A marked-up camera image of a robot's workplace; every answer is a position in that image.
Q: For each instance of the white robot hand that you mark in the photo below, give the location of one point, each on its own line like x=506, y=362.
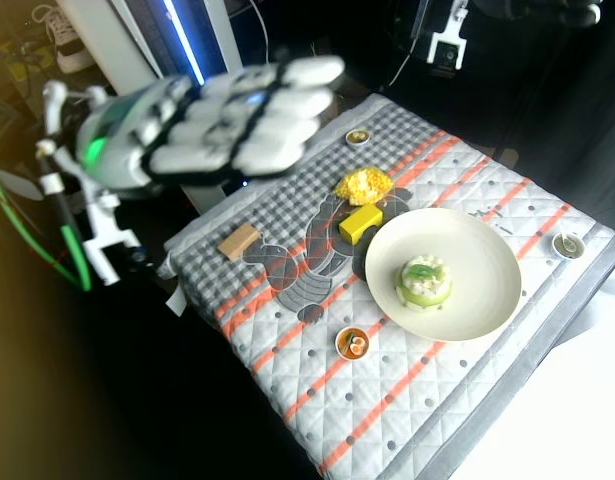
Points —
x=197, y=135
x=589, y=15

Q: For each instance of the yellow crumbly food piece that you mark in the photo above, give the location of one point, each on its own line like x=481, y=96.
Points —
x=364, y=186

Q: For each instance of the green toy cake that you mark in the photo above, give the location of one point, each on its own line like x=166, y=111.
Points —
x=424, y=285

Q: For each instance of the cream round plate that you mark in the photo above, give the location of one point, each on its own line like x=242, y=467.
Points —
x=477, y=250

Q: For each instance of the brown wooden block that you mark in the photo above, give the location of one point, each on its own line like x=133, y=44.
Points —
x=239, y=242

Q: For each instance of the white column with blue light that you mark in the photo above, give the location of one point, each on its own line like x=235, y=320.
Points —
x=102, y=45

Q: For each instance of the white sneaker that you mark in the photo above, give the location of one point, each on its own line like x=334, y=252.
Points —
x=67, y=50

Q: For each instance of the small bowl with green food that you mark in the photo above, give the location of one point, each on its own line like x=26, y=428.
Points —
x=358, y=137

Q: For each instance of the white quilt label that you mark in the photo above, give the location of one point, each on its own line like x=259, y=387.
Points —
x=176, y=302

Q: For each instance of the yellow block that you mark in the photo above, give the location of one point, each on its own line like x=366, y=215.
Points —
x=359, y=222

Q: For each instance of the small bowl with spoon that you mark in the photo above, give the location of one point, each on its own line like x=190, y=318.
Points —
x=568, y=246

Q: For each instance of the small bowl with orange soup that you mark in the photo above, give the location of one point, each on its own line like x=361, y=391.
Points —
x=353, y=342

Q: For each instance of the grey quilt with bear print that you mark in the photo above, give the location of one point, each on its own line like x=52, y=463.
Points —
x=387, y=400

